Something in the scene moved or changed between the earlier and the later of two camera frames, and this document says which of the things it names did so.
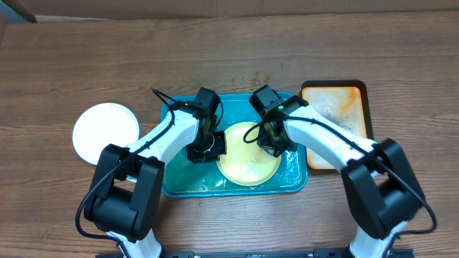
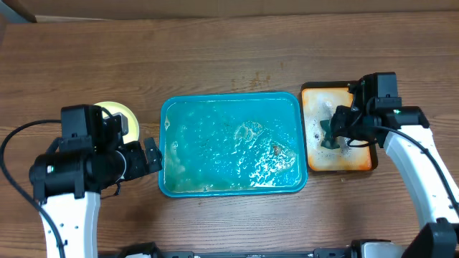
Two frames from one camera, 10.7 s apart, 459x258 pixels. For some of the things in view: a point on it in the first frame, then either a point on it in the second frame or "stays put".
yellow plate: (246, 163) → (115, 107)
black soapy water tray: (346, 101) stays put
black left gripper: (219, 149) → (140, 166)
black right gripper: (269, 145) → (341, 117)
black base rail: (318, 253) stays put
